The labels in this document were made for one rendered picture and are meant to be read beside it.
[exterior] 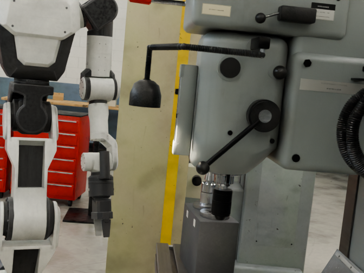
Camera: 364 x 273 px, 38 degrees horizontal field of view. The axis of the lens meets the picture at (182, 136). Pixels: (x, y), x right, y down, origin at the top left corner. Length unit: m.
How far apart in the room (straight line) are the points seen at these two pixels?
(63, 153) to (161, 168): 2.92
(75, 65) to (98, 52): 8.43
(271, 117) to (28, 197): 0.93
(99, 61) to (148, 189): 1.29
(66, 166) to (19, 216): 4.08
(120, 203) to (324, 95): 2.03
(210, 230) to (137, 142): 1.49
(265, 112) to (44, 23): 0.90
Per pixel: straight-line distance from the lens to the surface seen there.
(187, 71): 1.22
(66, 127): 5.78
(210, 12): 1.13
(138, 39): 2.96
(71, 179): 5.85
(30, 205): 1.78
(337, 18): 1.19
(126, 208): 3.05
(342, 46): 1.20
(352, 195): 1.48
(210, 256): 1.58
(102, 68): 1.89
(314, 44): 1.18
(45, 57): 1.80
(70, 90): 10.32
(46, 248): 1.84
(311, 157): 1.19
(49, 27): 1.79
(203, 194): 1.68
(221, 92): 1.15
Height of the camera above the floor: 1.52
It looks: 6 degrees down
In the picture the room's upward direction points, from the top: 5 degrees clockwise
